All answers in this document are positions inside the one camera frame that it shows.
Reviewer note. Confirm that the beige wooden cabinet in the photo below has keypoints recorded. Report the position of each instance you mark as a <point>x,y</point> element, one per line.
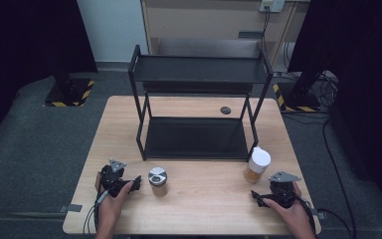
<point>209,23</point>

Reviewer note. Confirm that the black round table grommet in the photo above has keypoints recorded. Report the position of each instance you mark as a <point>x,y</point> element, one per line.
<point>225,110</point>

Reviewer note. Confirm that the spice jar with white lid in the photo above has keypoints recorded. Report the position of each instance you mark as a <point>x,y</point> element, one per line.
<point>257,165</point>

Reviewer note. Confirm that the white wall socket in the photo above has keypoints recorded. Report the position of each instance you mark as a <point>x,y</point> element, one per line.
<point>272,5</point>

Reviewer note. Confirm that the grey table bracket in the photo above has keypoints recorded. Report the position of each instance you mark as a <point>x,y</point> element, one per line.
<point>70,208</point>
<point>320,214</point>

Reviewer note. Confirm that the striped black stand base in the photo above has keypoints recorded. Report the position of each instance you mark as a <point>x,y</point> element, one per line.
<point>69,94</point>
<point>295,99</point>

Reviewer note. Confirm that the person's left hand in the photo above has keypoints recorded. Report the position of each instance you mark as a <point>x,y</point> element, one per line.
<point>112,207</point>

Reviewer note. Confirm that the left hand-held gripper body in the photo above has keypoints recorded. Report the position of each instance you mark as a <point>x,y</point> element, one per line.
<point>112,179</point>

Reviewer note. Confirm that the glass jar with silver lid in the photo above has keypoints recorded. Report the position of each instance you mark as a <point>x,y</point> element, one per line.
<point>157,181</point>

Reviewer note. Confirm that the black metal two-tier rack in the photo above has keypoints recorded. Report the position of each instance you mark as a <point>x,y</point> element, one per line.
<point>195,99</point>

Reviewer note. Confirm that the black curtain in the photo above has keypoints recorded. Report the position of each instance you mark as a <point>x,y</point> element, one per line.
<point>361,66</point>
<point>20,49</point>

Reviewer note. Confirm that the person's right hand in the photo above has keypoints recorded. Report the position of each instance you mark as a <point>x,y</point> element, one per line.
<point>291,215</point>

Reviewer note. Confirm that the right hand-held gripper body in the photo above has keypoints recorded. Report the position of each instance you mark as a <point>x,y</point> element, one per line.
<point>282,191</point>

